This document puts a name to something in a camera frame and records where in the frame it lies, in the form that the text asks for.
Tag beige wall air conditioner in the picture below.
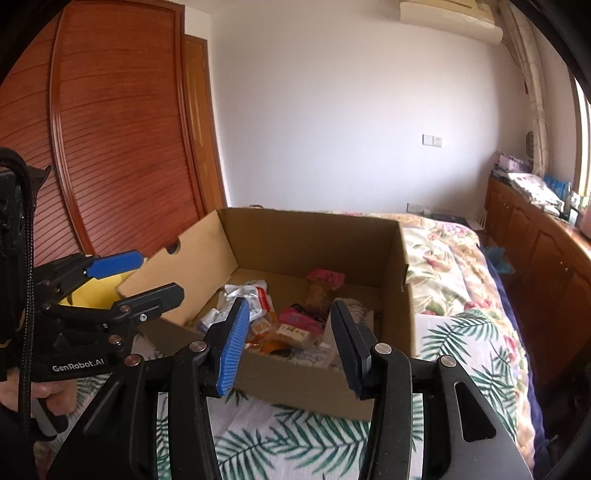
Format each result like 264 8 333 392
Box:
399 0 496 23

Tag white packet with red stripe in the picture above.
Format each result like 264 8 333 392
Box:
224 280 273 324

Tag teal cloth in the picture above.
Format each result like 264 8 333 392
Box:
485 247 513 274

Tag wooden framed window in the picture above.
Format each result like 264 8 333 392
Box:
570 69 591 195

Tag patterned beige curtain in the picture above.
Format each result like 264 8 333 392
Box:
499 0 553 176

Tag low wooden cabinet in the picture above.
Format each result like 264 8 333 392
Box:
484 178 591 416

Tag person's left hand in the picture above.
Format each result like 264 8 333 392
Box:
0 368 77 417

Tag floral blanket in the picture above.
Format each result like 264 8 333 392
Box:
318 210 539 467

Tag dark blue quilt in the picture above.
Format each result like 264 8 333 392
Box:
478 244 551 462

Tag stack of floral cloths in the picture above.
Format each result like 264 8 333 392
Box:
505 172 567 216

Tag yellow plush toy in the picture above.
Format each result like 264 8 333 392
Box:
65 270 151 311

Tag black braided cable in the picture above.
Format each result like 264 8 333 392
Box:
0 147 41 444

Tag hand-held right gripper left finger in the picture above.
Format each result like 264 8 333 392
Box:
46 296 251 480

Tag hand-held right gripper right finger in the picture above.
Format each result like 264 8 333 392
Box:
330 298 534 480

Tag red-brown wooden wardrobe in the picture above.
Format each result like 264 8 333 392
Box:
0 0 228 278

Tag leaf-printed bed sheet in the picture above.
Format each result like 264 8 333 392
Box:
78 309 528 480

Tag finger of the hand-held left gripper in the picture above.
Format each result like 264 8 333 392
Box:
34 250 144 297
45 282 186 345

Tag pink snack packet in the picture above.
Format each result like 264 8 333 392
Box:
278 305 327 333

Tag orange snack packet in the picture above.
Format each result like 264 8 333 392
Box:
245 318 280 345

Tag blue packets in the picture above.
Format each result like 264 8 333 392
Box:
544 174 571 197

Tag pink storage box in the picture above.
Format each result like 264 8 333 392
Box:
494 152 533 174

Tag brown cardboard box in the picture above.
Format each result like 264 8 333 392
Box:
115 208 419 422

